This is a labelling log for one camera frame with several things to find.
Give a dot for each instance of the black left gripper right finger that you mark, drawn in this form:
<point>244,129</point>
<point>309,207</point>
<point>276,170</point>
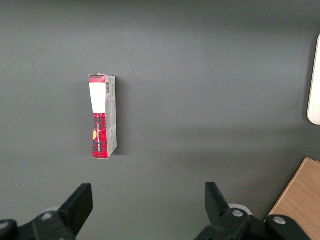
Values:
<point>222,217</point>

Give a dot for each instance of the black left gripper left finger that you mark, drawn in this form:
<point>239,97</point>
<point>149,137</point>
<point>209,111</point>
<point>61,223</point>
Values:
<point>72,212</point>

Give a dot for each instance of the wooden drawer cabinet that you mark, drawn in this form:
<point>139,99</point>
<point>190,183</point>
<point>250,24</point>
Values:
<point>302,190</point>

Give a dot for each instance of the red plaid carton box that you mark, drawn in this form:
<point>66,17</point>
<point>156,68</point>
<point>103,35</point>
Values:
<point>102,120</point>

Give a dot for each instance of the beige rectangular tray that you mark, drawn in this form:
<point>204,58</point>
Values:
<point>315,87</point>

